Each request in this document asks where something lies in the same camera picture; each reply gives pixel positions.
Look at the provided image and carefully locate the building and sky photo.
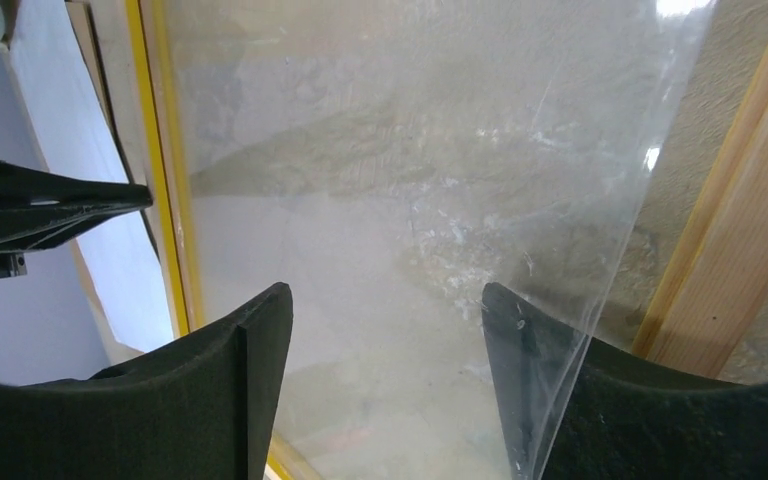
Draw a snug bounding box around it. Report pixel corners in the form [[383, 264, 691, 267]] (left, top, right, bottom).
[[6, 0, 177, 354]]

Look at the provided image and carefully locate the clear plastic glazing sheet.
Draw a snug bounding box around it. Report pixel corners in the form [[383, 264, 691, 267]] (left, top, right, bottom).
[[155, 1, 715, 479]]

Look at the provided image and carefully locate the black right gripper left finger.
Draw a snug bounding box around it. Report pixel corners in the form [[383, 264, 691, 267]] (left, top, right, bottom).
[[0, 283, 293, 479]]

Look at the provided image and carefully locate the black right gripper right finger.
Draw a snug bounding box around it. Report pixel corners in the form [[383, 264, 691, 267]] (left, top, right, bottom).
[[482, 283, 768, 479]]

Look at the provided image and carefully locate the yellow wooden picture frame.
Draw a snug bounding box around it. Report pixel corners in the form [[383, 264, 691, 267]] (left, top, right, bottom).
[[126, 1, 768, 479]]

